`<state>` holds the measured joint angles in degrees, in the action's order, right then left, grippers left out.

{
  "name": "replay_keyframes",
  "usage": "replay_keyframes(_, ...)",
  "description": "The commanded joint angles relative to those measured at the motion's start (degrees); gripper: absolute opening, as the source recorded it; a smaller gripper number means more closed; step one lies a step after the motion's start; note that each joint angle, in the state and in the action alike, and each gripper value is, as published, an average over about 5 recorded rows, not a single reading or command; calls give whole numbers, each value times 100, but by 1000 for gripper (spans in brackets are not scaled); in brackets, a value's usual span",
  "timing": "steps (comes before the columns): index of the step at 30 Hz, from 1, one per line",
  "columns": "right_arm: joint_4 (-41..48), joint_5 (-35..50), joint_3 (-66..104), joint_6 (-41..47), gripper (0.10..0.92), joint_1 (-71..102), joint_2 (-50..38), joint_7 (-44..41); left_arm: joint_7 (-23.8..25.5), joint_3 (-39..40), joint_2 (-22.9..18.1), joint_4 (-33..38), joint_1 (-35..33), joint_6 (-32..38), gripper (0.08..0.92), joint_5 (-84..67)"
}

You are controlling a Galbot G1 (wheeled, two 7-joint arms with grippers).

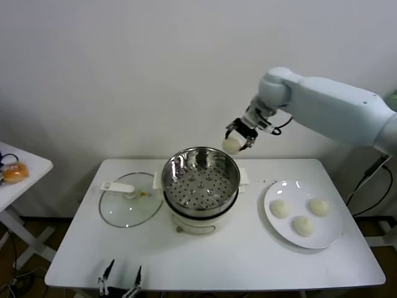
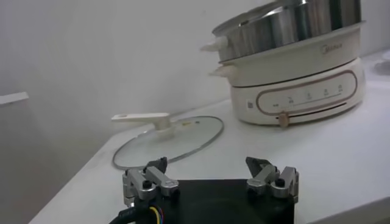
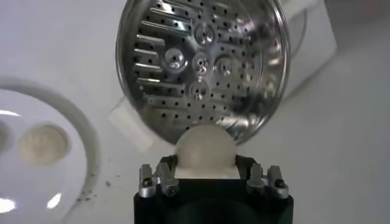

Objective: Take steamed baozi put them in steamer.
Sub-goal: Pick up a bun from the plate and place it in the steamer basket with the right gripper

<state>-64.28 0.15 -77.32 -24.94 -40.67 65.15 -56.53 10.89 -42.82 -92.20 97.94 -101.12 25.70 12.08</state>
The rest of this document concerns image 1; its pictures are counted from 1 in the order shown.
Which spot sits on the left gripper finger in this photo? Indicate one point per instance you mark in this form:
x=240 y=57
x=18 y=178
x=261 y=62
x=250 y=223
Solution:
x=138 y=276
x=108 y=271

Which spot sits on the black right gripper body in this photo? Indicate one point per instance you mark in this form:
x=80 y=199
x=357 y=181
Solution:
x=248 y=127

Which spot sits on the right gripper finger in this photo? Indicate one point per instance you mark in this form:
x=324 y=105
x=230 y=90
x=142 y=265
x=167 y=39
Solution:
x=249 y=142
x=229 y=128

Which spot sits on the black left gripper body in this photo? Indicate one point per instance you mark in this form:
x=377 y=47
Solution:
x=116 y=293

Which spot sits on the white steamed baozi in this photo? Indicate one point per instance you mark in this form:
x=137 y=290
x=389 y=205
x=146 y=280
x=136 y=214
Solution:
x=319 y=207
x=280 y=208
x=303 y=226
x=232 y=145

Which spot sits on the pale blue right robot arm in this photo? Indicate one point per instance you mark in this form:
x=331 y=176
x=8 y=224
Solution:
x=335 y=102

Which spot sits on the stainless steel steamer basket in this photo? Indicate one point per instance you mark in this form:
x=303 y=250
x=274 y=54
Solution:
x=173 y=167

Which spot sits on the white electric cooker pot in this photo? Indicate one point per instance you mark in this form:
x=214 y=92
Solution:
x=192 y=226

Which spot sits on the white round plate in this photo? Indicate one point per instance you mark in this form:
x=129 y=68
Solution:
x=324 y=232

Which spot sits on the white side table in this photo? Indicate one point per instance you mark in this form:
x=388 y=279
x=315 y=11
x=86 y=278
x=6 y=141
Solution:
x=34 y=161

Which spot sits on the orange bun in plastic bag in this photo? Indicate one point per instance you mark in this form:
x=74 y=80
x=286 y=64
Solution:
x=15 y=172

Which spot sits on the mint green appliance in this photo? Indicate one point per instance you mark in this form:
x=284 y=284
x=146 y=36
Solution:
x=393 y=98

